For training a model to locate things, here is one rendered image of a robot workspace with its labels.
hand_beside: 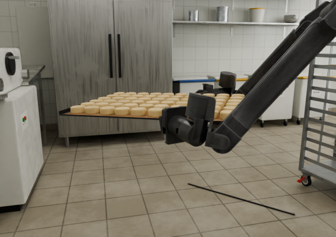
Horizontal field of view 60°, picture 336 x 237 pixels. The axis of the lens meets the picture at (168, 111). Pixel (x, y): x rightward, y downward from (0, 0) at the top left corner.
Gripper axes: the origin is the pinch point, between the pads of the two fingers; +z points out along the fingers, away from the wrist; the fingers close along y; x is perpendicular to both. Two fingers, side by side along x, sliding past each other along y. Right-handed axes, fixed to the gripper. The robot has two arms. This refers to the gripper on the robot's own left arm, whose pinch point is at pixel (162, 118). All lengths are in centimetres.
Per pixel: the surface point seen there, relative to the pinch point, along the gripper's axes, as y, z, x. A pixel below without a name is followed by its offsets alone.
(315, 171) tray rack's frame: 86, 74, 186
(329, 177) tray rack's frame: 86, 60, 184
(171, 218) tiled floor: 100, 90, 52
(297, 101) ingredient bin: 62, 223, 345
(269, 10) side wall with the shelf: -77, 285, 337
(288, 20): -60, 259, 353
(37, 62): -1, 366, -9
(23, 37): -35, 369, -22
